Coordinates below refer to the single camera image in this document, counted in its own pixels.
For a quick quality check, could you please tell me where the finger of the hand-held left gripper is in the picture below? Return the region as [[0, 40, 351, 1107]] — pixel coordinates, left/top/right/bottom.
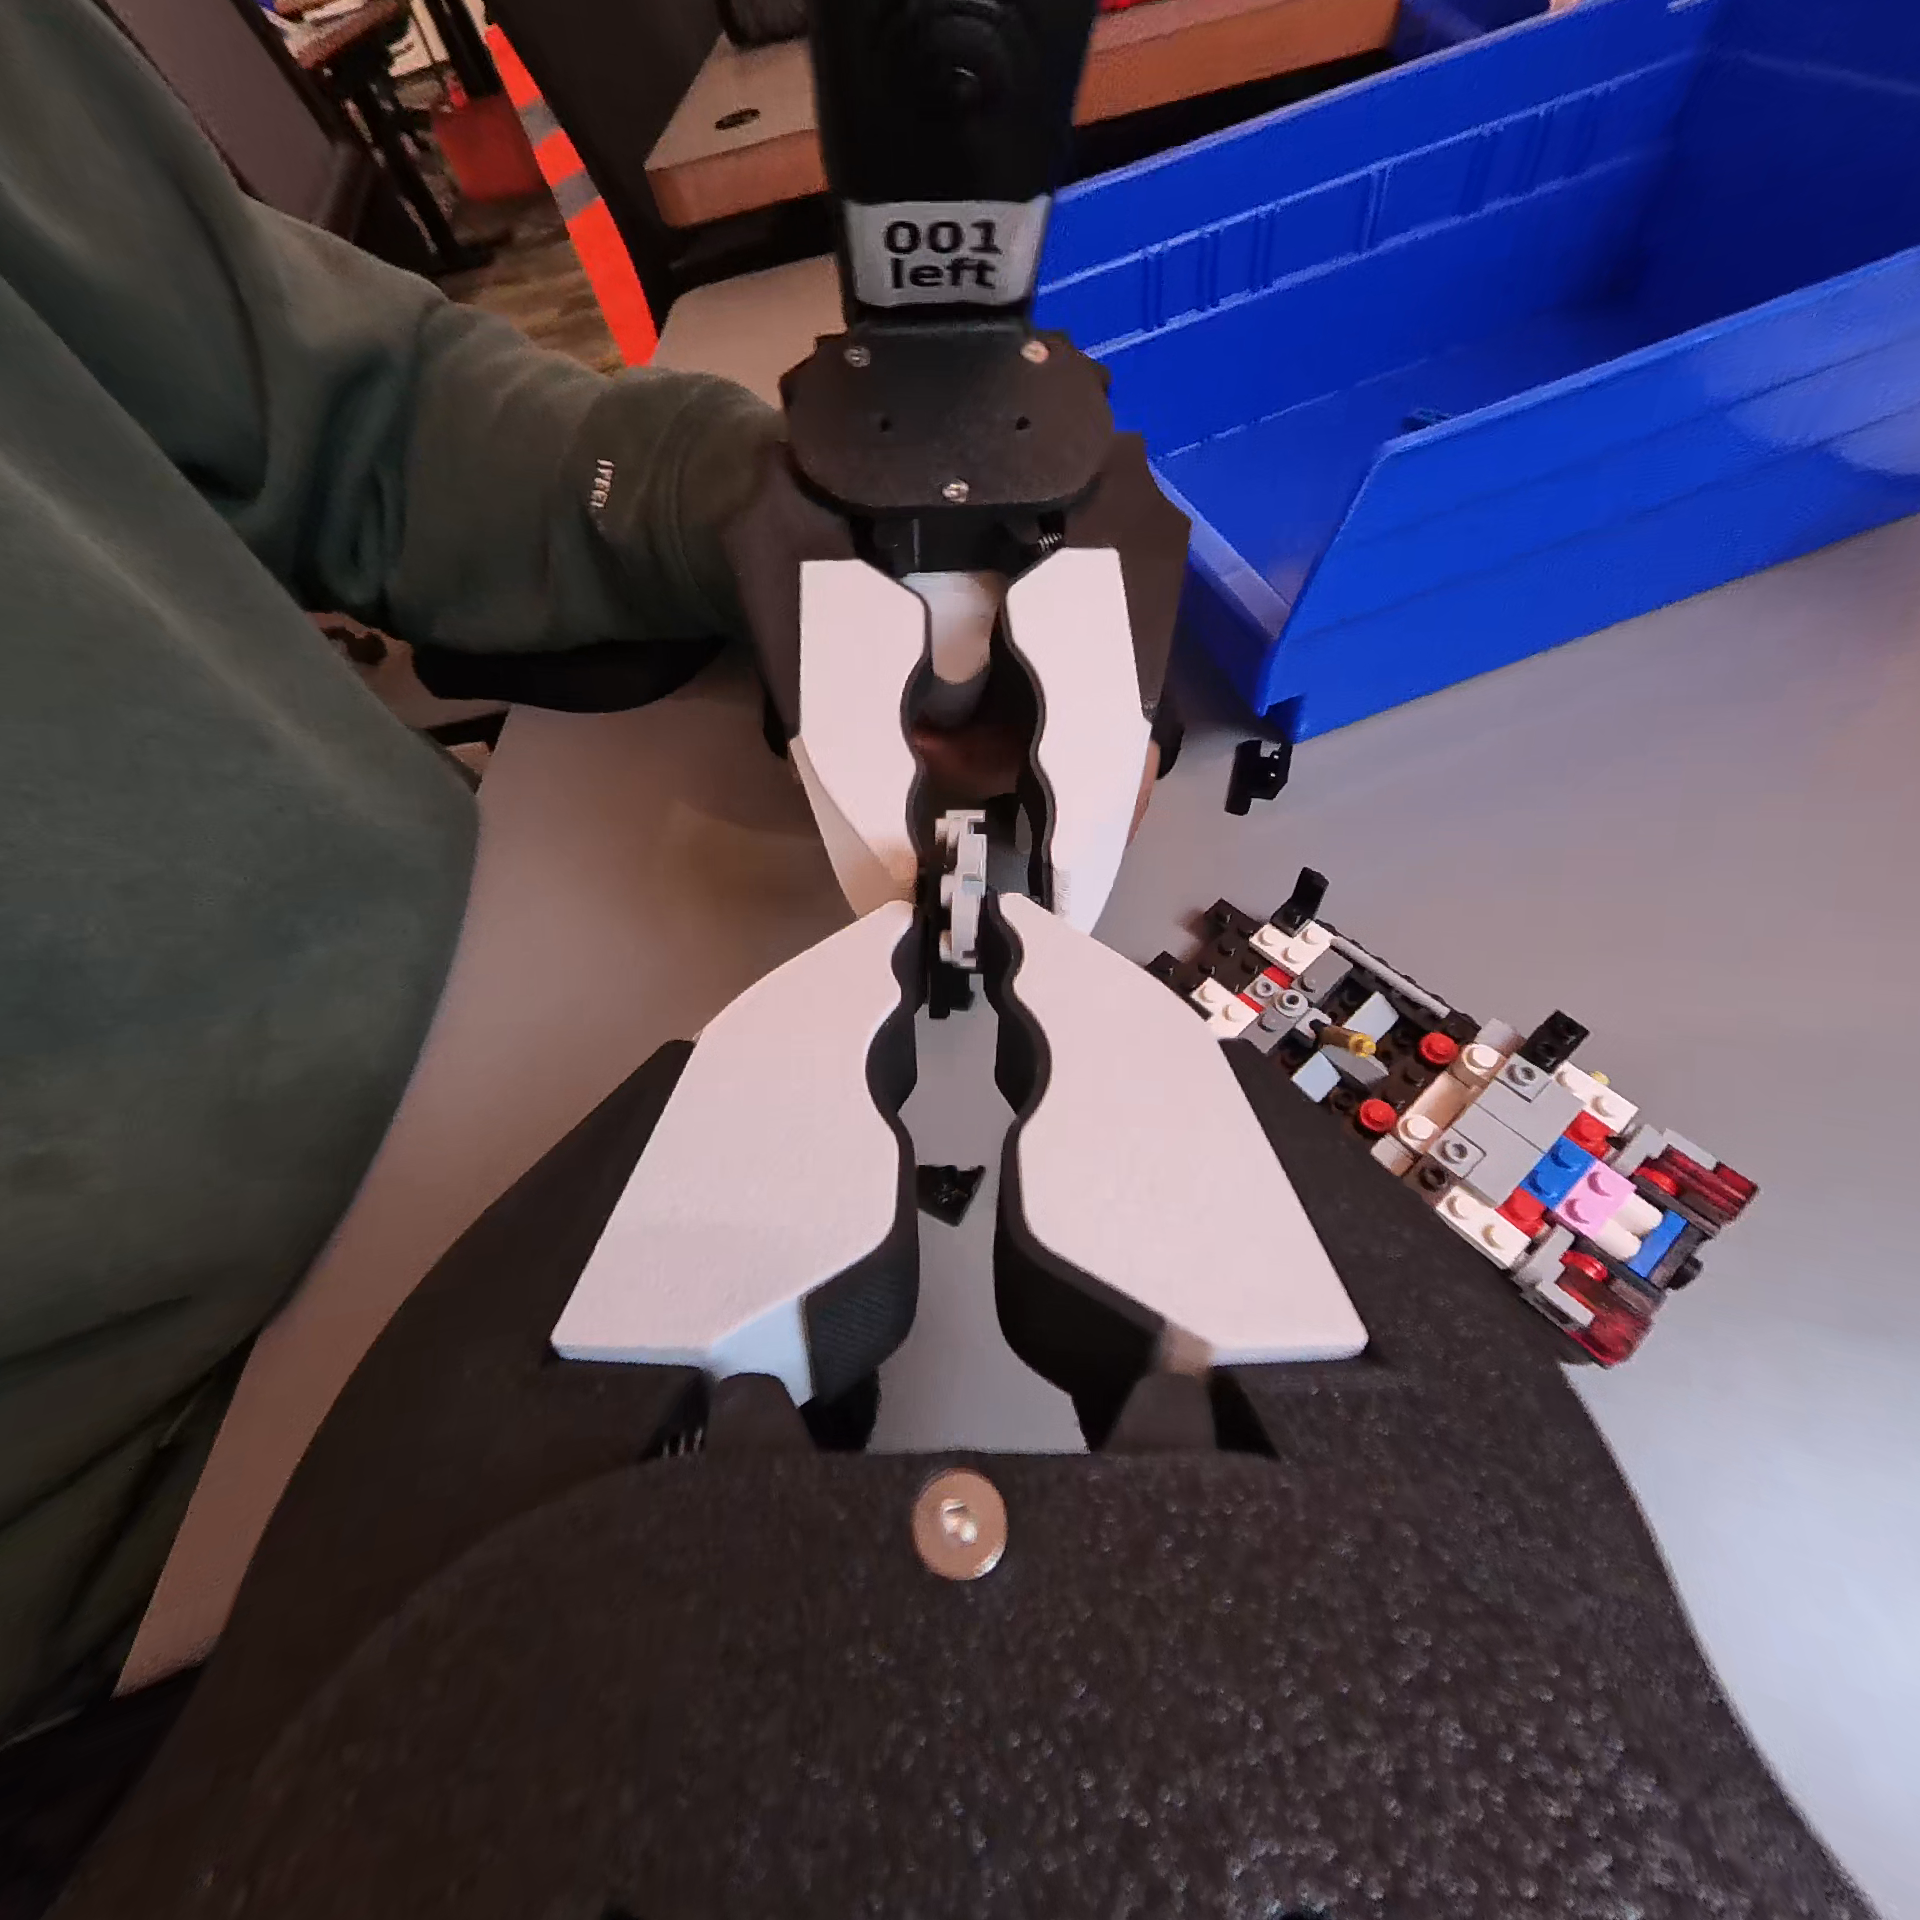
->
[[795, 554, 963, 919], [1016, 546, 1173, 936]]

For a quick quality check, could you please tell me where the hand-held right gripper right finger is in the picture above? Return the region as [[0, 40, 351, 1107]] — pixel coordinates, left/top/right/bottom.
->
[[992, 894, 1372, 1447]]

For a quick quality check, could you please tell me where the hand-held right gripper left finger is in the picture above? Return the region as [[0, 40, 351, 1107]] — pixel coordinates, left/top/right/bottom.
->
[[556, 901, 920, 1412]]

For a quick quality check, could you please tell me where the black brick axle assembly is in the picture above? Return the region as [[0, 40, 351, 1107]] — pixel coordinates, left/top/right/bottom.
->
[[924, 796, 1006, 1024]]

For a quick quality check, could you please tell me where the brick car model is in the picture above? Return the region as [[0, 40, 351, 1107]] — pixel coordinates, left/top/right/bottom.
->
[[1146, 871, 1757, 1367]]

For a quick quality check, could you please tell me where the large blue plastic bin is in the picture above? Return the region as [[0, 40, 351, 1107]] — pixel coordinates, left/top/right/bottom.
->
[[1037, 0, 1920, 739]]

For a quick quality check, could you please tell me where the wooden background table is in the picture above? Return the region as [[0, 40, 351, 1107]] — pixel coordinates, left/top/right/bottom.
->
[[645, 0, 1407, 230]]

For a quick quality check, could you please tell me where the person's torso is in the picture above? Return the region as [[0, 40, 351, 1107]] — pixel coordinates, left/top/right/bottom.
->
[[0, 0, 489, 1740]]

